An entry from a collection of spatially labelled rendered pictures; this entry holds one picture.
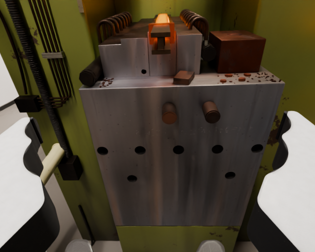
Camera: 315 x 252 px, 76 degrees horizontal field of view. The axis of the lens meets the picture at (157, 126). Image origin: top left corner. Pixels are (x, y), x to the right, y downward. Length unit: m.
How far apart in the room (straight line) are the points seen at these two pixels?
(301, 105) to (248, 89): 0.35
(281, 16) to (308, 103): 0.27
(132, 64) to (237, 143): 0.28
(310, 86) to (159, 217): 0.57
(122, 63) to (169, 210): 0.41
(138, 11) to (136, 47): 0.48
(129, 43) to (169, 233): 0.56
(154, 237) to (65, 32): 0.65
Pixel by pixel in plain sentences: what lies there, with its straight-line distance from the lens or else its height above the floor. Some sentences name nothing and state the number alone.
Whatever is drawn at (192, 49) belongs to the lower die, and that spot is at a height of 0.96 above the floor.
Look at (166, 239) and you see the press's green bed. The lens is 0.74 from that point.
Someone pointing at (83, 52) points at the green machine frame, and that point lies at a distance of 0.60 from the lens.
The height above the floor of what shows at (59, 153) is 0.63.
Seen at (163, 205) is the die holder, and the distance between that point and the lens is 0.60.
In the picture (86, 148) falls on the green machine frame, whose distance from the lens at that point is 0.76.
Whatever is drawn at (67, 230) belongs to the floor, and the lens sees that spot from 1.34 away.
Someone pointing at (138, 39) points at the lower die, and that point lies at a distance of 0.42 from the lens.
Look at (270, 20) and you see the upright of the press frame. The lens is 0.61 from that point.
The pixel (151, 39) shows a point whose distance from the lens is 0.40.
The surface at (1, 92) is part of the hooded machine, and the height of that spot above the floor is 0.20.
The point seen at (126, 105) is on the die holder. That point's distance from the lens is 0.40.
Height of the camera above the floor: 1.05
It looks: 32 degrees down
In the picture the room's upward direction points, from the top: 3 degrees counter-clockwise
